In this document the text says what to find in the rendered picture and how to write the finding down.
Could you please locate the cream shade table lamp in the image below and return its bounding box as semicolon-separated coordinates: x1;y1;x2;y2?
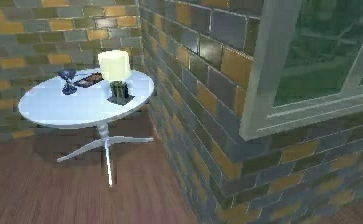
97;49;136;107

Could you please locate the dark rectangular book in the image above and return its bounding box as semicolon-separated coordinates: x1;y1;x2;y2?
72;72;105;89

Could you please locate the blue goblet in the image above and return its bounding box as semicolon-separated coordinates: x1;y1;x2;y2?
57;68;79;96

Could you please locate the white framed window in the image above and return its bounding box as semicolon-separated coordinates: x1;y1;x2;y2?
238;0;363;142

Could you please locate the white round pedestal table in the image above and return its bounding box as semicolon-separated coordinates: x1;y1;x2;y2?
17;67;156;188

